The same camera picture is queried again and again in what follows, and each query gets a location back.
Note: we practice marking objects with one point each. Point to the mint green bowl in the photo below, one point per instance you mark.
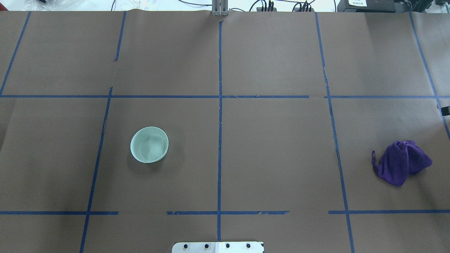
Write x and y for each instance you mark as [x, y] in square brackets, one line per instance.
[149, 145]

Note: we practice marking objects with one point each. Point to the purple cloth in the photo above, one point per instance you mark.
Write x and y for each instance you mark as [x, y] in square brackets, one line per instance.
[400, 160]

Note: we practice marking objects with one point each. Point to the black desktop box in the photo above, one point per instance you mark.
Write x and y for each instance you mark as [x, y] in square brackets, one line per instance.
[374, 6]

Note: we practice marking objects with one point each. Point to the aluminium frame post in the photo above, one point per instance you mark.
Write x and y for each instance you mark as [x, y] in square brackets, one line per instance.
[220, 8]

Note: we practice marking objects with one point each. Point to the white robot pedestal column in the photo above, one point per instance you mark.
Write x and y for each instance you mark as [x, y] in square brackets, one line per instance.
[219, 247]

